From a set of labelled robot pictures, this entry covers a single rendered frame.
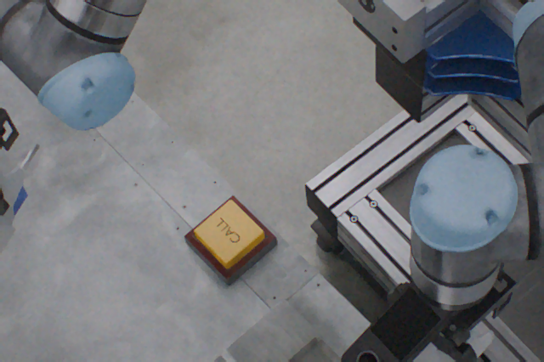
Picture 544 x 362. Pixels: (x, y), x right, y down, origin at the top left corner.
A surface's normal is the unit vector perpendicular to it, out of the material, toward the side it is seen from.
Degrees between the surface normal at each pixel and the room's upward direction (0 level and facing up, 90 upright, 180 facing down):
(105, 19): 71
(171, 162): 0
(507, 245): 67
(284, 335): 0
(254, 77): 0
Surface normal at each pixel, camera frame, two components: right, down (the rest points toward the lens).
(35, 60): -0.56, 0.11
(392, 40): -0.78, 0.58
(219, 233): -0.08, -0.46
